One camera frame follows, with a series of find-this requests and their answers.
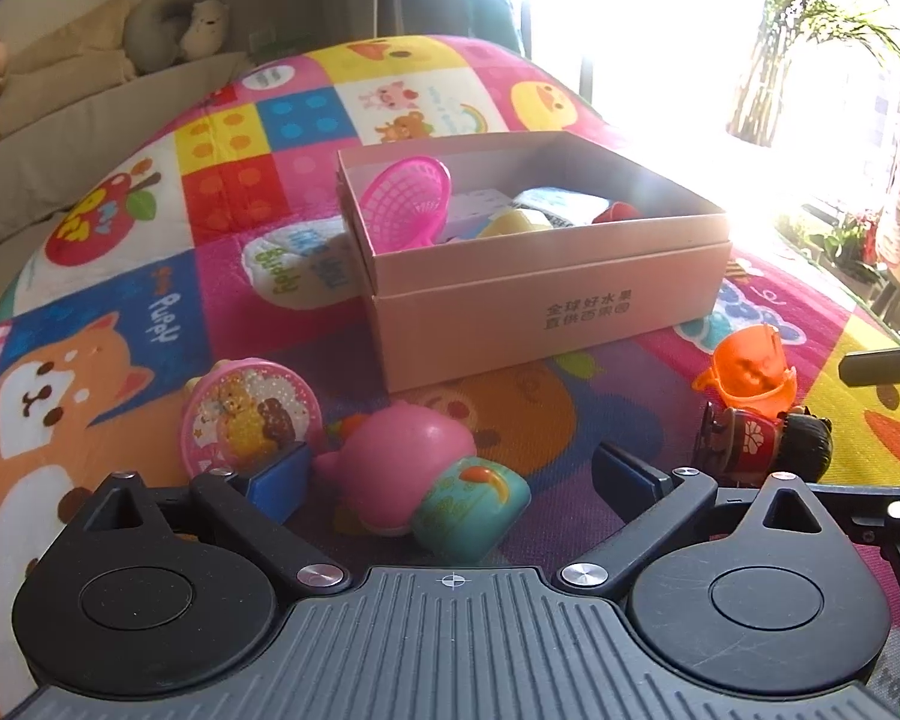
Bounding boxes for pink round toy cake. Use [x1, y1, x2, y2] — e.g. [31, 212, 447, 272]
[178, 358, 326, 476]

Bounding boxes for red dress figurine doll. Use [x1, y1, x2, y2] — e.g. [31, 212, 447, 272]
[692, 403, 834, 488]

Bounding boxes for pink pig toy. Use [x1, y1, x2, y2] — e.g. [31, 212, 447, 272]
[312, 401, 478, 536]

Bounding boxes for teal toy cup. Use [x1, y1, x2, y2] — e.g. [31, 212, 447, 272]
[411, 457, 532, 566]

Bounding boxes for red plastic lid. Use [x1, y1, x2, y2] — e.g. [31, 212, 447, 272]
[593, 202, 642, 224]

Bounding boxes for blue wet wipes pack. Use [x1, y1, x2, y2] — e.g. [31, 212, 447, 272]
[514, 187, 611, 227]

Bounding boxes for pink plastic toy basket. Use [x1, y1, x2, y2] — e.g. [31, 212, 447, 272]
[359, 156, 452, 254]

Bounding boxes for small potted flowers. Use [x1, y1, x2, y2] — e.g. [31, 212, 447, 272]
[821, 215, 878, 271]

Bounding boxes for colourful cartoon play mat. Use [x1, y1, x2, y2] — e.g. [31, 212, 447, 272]
[0, 36, 900, 717]

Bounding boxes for pink cardboard box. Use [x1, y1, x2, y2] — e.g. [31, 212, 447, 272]
[338, 132, 730, 394]

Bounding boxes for potted palm plant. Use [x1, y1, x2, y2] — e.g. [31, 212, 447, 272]
[728, 0, 900, 146]

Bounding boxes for beige sofa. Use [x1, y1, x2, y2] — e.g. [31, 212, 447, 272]
[0, 52, 251, 299]

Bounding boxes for beige folded pillow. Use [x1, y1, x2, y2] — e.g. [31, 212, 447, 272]
[0, 0, 137, 140]

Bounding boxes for white bear plush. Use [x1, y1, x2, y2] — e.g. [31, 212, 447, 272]
[180, 0, 229, 62]

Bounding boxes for grey neck pillow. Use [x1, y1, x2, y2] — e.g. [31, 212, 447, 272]
[123, 0, 222, 75]

